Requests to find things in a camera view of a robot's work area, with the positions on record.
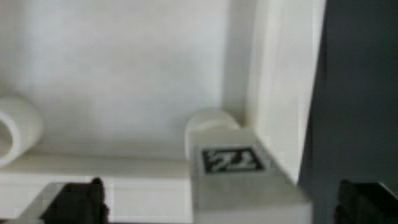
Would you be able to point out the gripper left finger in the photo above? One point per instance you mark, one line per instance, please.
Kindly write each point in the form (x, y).
(68, 204)

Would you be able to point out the white table leg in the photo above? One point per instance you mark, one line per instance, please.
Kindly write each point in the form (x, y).
(244, 193)

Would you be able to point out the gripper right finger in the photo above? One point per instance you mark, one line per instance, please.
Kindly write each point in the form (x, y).
(367, 203)

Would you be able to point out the white square tabletop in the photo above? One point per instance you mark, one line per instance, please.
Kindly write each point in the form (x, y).
(137, 77)

